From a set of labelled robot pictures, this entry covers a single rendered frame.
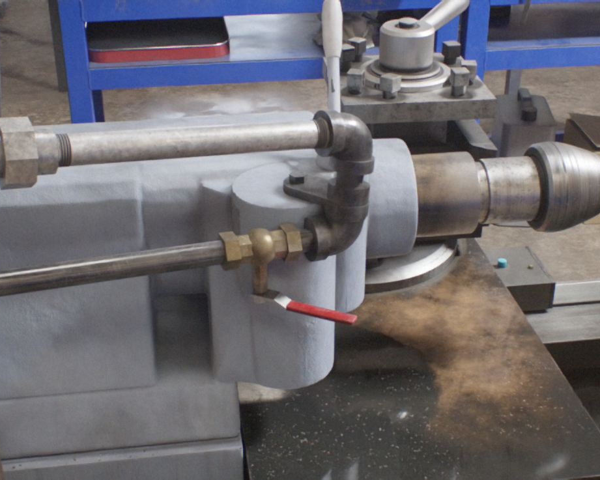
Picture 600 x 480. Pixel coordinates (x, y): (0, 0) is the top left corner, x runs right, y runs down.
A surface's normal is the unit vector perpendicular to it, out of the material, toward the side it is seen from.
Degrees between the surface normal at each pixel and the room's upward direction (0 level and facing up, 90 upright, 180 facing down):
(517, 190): 65
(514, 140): 90
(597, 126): 9
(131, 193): 60
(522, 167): 20
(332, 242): 81
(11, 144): 56
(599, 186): 71
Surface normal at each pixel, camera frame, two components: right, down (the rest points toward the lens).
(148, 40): 0.00, -0.88
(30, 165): 0.43, 0.58
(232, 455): 0.14, 0.47
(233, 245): 0.36, -0.07
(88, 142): 0.40, -0.34
